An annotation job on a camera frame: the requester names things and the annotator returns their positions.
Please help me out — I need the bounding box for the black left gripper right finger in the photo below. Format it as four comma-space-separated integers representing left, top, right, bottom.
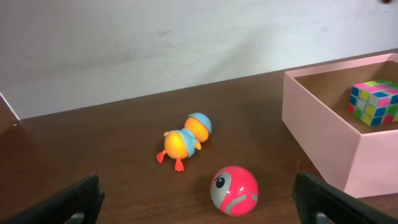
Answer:
292, 173, 397, 224

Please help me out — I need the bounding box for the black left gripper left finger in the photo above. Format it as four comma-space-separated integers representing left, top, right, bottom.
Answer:
2, 175, 104, 224

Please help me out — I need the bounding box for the pastel puzzle cube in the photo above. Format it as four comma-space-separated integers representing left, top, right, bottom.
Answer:
348, 79, 398, 126

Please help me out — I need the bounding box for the beige open cardboard box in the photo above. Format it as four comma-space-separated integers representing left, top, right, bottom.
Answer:
282, 54, 397, 198

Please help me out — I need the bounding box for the red grey toy ball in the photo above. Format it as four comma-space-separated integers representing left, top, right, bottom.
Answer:
210, 166, 259, 217

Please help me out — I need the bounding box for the yellow blue toy duck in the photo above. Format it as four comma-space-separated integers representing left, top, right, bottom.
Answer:
156, 113, 212, 172

